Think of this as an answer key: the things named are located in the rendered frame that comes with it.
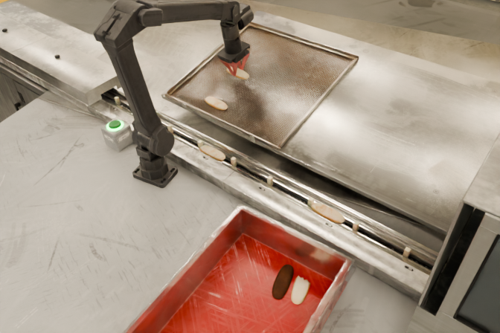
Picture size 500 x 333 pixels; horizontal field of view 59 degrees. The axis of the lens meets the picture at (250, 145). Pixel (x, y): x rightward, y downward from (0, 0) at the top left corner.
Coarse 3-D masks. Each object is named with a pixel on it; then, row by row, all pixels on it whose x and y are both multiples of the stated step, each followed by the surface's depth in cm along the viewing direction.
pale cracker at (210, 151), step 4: (200, 148) 143; (204, 148) 142; (208, 148) 142; (212, 148) 142; (204, 152) 141; (208, 152) 140; (212, 152) 140; (216, 152) 140; (220, 152) 140; (212, 156) 139; (216, 156) 139; (220, 156) 139; (224, 156) 139; (220, 160) 139
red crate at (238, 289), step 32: (224, 256) 115; (256, 256) 115; (224, 288) 108; (256, 288) 108; (288, 288) 107; (320, 288) 107; (192, 320) 102; (224, 320) 102; (256, 320) 102; (288, 320) 101
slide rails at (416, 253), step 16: (112, 96) 168; (128, 112) 159; (176, 128) 152; (192, 144) 145; (208, 144) 145; (240, 160) 139; (272, 176) 133; (304, 192) 128; (336, 208) 123; (368, 224) 118; (368, 240) 114; (384, 240) 114; (400, 256) 110; (416, 256) 110
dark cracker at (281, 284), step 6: (282, 270) 110; (288, 270) 110; (282, 276) 109; (288, 276) 109; (276, 282) 108; (282, 282) 108; (288, 282) 108; (276, 288) 106; (282, 288) 106; (276, 294) 106; (282, 294) 106
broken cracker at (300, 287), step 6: (294, 282) 108; (300, 282) 107; (306, 282) 107; (294, 288) 106; (300, 288) 106; (306, 288) 106; (294, 294) 105; (300, 294) 105; (306, 294) 106; (294, 300) 104; (300, 300) 104
